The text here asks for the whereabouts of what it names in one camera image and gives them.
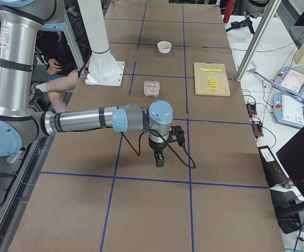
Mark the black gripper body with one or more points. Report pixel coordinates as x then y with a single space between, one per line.
157 147

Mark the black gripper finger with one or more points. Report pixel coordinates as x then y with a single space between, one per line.
159 159

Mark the white round bowl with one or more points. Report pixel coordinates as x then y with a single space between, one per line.
164 47

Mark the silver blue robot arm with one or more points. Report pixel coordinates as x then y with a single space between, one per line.
20 22

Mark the clear plastic egg box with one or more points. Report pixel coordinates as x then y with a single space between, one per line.
151 88

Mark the black brown control box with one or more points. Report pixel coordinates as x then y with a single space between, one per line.
274 174

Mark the yellow lemon slice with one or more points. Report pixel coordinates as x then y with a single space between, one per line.
213 88
213 82
213 85
212 79

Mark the wooden cutting board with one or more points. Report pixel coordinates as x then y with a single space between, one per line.
201 80

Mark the yellow plastic knife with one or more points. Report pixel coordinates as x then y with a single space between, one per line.
209 69

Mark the orange circuit board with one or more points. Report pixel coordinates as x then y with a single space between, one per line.
251 108
257 128

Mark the lower teach pendant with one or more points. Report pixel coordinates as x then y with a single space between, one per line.
288 111

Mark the teach pendant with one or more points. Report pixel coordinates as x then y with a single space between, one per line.
290 80
288 111

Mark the seated person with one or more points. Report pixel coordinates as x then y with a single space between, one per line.
61 69

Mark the black tripod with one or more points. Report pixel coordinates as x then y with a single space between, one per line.
244 23

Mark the upper teach pendant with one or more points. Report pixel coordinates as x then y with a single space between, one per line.
290 80

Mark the red bottle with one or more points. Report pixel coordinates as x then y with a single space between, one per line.
228 11

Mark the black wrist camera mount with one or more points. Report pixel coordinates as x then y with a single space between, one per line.
176 134

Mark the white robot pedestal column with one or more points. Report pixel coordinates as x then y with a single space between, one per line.
104 69

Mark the aluminium frame post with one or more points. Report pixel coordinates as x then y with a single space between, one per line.
264 22

